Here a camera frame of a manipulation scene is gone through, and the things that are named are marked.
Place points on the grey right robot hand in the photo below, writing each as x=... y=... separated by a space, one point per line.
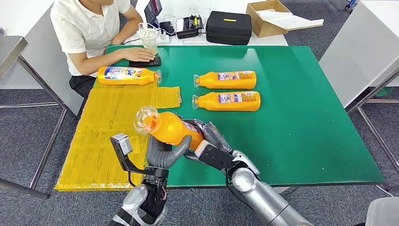
x=215 y=134

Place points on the person's right hand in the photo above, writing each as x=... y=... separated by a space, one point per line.
x=138 y=54

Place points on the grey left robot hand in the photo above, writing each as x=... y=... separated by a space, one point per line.
x=159 y=159

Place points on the clear plastic drink cup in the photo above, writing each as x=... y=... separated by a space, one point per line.
x=149 y=39

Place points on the orange detergent bottle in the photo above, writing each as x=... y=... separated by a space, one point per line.
x=171 y=128
x=212 y=84
x=212 y=105
x=131 y=79

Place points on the person's right forearm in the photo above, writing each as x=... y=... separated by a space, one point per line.
x=103 y=62

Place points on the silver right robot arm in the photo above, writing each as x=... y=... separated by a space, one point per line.
x=265 y=199

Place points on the black smartphone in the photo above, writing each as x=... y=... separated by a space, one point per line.
x=149 y=64

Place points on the black power adapter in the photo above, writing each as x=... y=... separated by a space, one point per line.
x=167 y=27

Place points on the dark tablet computer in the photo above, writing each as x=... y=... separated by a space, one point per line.
x=153 y=11

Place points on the person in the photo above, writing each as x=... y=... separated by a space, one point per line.
x=81 y=31

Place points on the yellow taped cardboard mat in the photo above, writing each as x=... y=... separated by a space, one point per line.
x=99 y=137

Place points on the black carrying case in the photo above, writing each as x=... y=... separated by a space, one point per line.
x=229 y=29

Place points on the brown cardboard box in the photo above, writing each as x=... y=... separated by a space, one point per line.
x=265 y=29

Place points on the steel table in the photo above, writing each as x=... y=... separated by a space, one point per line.
x=9 y=46

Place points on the white paper sheet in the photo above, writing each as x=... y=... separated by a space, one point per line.
x=293 y=21

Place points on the white desk with metal legs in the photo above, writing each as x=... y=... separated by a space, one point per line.
x=358 y=46

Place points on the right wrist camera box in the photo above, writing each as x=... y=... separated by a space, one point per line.
x=215 y=157

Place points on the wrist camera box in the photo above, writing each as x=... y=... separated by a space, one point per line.
x=215 y=157
x=121 y=145

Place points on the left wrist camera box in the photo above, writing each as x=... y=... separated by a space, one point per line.
x=121 y=145

